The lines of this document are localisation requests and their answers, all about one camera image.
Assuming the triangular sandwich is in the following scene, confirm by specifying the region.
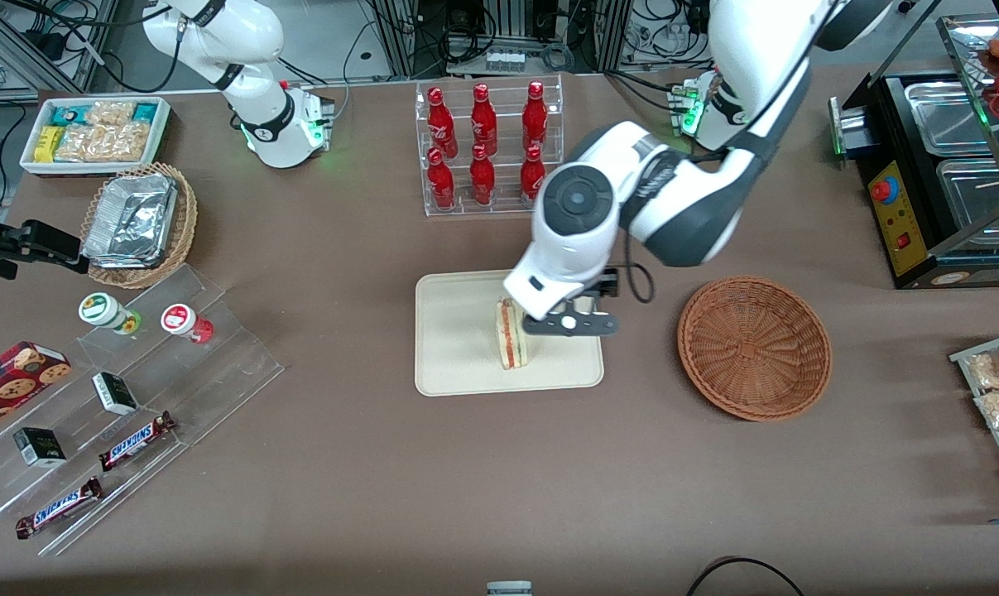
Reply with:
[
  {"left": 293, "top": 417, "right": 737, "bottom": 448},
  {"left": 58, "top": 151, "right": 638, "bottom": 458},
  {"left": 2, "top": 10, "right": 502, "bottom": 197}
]
[{"left": 495, "top": 296, "right": 531, "bottom": 371}]

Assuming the cream plastic serving tray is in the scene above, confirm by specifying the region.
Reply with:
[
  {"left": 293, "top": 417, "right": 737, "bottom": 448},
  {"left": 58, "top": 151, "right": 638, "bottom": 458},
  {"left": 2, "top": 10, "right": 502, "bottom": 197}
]
[{"left": 415, "top": 269, "right": 605, "bottom": 397}]

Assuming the light wicker basket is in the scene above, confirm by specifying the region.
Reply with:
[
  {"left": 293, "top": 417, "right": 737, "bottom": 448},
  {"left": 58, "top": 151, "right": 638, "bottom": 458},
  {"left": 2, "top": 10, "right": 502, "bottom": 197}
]
[{"left": 80, "top": 162, "right": 199, "bottom": 290}]

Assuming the brown wicker basket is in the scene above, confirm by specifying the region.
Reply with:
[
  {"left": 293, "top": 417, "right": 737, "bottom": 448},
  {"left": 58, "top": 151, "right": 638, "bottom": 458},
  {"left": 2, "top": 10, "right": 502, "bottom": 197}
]
[{"left": 677, "top": 276, "right": 833, "bottom": 422}]

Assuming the white plastic snack bin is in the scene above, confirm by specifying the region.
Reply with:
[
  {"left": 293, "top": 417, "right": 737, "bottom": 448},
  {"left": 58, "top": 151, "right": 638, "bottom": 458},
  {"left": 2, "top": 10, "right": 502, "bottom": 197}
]
[{"left": 19, "top": 96, "right": 172, "bottom": 177}]

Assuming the stack of foil trays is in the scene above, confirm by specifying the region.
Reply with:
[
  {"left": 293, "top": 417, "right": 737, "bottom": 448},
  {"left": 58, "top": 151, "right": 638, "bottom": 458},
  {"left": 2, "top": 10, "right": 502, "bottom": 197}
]
[{"left": 84, "top": 173, "right": 178, "bottom": 270}]

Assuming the green lid white jar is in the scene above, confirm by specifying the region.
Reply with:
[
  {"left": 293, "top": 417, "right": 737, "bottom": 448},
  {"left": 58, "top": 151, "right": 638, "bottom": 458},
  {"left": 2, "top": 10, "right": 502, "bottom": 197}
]
[{"left": 79, "top": 292, "right": 142, "bottom": 335}]

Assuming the clear acrylic bottle rack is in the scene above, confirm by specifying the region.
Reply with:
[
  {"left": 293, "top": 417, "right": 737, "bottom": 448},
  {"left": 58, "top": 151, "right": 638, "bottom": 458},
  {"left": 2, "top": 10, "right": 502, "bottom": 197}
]
[{"left": 415, "top": 74, "right": 564, "bottom": 218}]

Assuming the clear cracker bag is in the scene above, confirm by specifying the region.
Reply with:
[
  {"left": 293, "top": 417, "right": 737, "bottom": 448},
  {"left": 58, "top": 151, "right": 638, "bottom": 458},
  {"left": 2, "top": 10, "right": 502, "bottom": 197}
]
[
  {"left": 55, "top": 123, "right": 151, "bottom": 163},
  {"left": 85, "top": 100, "right": 137, "bottom": 130}
]

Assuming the red Coca-Cola bottle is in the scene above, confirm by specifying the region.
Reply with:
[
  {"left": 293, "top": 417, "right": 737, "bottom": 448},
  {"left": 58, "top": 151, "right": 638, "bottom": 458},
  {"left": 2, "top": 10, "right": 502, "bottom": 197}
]
[
  {"left": 469, "top": 144, "right": 497, "bottom": 206},
  {"left": 427, "top": 147, "right": 457, "bottom": 210},
  {"left": 520, "top": 145, "right": 547, "bottom": 204},
  {"left": 522, "top": 80, "right": 549, "bottom": 151},
  {"left": 427, "top": 86, "right": 459, "bottom": 158},
  {"left": 471, "top": 83, "right": 498, "bottom": 156}
]

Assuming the red tartan cookie box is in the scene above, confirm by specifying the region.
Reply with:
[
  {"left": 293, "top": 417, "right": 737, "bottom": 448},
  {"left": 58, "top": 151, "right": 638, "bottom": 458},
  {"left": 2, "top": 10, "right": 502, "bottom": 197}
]
[{"left": 0, "top": 341, "right": 72, "bottom": 440}]

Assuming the red lid white jar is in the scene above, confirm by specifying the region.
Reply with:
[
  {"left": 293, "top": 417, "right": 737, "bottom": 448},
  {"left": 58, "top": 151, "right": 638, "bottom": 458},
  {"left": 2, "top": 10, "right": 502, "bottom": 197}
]
[{"left": 161, "top": 304, "right": 214, "bottom": 344}]

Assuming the small black carton box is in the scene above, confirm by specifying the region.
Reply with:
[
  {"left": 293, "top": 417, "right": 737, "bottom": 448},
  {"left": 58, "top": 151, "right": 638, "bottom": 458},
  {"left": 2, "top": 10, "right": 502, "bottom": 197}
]
[
  {"left": 13, "top": 427, "right": 68, "bottom": 469},
  {"left": 92, "top": 372, "right": 139, "bottom": 416}
]

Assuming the clear acrylic stepped shelf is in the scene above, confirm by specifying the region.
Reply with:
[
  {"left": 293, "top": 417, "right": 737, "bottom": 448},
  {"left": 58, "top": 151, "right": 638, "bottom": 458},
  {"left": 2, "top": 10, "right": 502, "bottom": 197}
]
[{"left": 0, "top": 265, "right": 285, "bottom": 557}]

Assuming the brown Snickers bar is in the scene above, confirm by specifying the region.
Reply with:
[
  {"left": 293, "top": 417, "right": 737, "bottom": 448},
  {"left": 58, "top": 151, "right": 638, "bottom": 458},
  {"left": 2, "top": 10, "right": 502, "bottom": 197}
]
[
  {"left": 15, "top": 478, "right": 103, "bottom": 540},
  {"left": 99, "top": 411, "right": 177, "bottom": 472}
]

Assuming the black food warmer machine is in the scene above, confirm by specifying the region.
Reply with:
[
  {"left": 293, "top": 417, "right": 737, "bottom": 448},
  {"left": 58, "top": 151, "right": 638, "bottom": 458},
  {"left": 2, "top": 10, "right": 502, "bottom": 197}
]
[{"left": 830, "top": 12, "right": 999, "bottom": 291}]

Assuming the steel food pan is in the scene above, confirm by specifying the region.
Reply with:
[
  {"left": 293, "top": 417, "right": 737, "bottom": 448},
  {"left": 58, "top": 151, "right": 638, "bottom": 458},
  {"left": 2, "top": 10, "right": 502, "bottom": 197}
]
[
  {"left": 935, "top": 157, "right": 999, "bottom": 239},
  {"left": 905, "top": 80, "right": 998, "bottom": 158}
]

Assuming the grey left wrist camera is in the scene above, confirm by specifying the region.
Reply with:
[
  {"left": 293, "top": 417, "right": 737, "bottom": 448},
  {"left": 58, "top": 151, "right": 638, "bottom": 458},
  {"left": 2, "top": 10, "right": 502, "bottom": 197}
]
[{"left": 521, "top": 310, "right": 621, "bottom": 337}]

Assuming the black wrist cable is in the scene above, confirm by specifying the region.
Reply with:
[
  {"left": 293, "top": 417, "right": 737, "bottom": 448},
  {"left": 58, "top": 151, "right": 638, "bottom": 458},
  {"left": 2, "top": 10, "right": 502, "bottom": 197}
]
[{"left": 622, "top": 228, "right": 656, "bottom": 304}]

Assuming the black looped cable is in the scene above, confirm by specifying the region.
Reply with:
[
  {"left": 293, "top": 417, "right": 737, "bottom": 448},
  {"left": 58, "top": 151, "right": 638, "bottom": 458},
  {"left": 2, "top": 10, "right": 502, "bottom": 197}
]
[{"left": 685, "top": 556, "right": 806, "bottom": 596}]

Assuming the grey wire rack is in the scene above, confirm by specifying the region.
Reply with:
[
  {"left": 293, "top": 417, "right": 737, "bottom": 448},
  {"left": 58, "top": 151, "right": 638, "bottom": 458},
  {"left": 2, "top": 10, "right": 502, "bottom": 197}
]
[{"left": 949, "top": 329, "right": 999, "bottom": 507}]

